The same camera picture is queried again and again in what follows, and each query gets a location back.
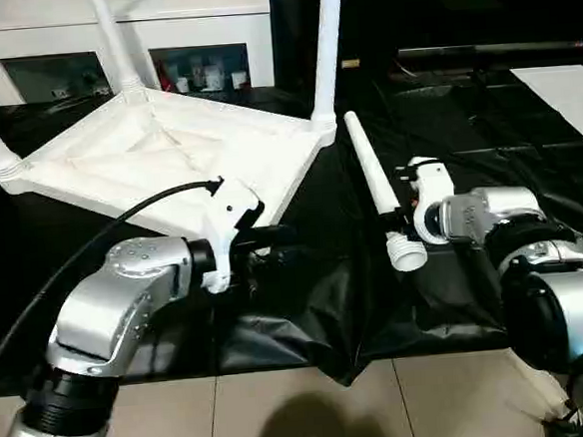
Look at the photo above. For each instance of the white plastic table top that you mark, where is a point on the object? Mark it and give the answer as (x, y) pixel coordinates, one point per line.
(167, 152)

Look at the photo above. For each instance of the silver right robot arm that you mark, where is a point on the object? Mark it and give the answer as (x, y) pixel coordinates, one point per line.
(511, 208)

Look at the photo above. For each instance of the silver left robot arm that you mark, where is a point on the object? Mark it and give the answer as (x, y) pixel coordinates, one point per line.
(113, 311)

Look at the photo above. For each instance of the black work mat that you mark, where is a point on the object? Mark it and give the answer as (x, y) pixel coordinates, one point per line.
(496, 214)

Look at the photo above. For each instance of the small yellow label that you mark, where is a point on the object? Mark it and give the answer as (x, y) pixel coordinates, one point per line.
(351, 63)

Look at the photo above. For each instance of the white side board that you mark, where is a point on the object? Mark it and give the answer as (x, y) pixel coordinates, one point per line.
(563, 99)

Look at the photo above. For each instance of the white glass-door cabinet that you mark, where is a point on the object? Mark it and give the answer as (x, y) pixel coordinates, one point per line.
(182, 16)

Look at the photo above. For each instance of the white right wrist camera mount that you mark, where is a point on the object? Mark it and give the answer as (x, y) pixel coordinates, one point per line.
(431, 183)

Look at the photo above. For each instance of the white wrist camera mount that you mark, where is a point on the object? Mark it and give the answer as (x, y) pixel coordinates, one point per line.
(431, 183)
(230, 203)

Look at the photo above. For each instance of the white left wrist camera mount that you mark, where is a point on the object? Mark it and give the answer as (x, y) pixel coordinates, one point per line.
(230, 203)

